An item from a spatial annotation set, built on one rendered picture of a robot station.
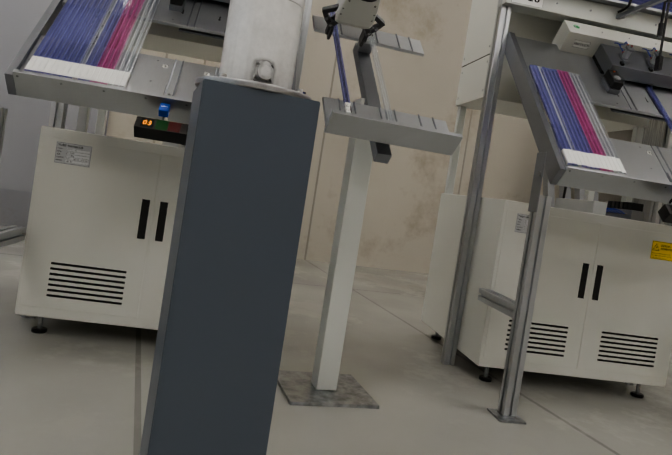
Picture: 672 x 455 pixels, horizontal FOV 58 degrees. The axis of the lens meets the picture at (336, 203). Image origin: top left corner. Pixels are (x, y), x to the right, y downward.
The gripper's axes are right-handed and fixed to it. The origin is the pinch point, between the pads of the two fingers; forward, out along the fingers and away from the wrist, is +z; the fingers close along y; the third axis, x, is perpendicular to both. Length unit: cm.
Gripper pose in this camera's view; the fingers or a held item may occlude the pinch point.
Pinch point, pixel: (345, 36)
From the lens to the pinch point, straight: 168.0
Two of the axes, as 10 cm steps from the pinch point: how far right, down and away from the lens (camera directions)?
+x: 0.5, 8.4, -5.5
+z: -3.1, 5.3, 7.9
